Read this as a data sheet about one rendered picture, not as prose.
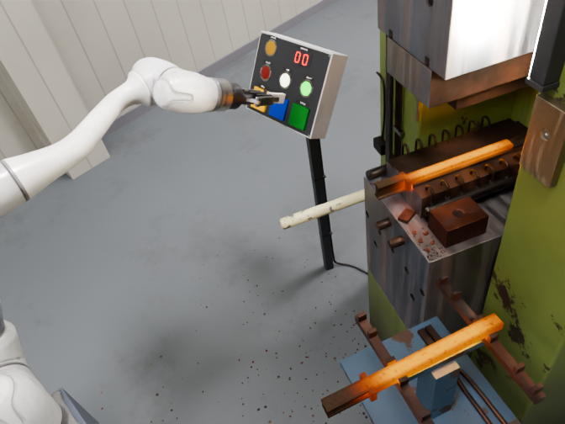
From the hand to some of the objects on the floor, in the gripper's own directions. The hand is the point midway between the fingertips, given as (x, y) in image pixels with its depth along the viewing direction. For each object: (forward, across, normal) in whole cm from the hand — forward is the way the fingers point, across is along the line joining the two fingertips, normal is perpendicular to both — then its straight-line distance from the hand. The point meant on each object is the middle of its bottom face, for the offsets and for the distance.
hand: (275, 98), depth 148 cm
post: (+75, -9, -87) cm, 115 cm away
